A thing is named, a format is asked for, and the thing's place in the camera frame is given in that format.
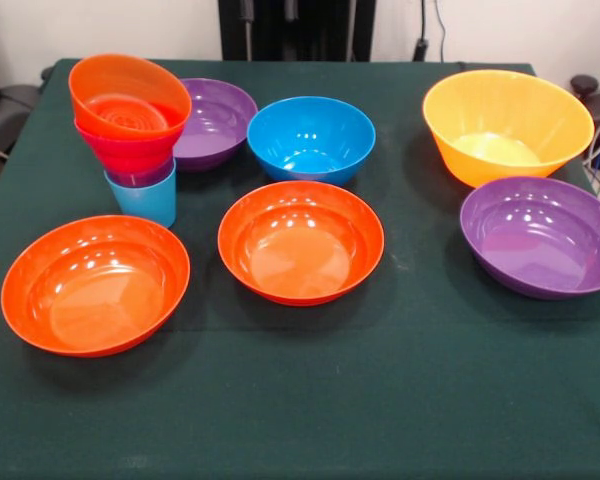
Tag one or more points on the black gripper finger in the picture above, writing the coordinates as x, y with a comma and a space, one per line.
291, 9
246, 10

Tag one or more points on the purple plastic bowl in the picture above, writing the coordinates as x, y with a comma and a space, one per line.
540, 240
220, 120

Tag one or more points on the blue plastic bowl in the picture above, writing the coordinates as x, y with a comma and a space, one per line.
310, 135

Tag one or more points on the small deep orange bowl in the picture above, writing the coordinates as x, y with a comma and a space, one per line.
110, 80

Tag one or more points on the pink plastic bowl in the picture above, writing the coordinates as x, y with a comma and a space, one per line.
130, 150

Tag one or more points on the purple plastic cup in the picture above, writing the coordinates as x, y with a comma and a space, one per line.
140, 177

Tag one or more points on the blue plastic cup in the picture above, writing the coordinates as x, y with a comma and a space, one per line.
145, 202

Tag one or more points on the wide red-orange bowl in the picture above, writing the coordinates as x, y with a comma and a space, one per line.
95, 295
300, 250

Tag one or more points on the large yellow-orange bowl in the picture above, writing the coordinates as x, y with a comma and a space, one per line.
505, 110

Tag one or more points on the dark green tablecloth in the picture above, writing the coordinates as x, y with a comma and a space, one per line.
280, 375

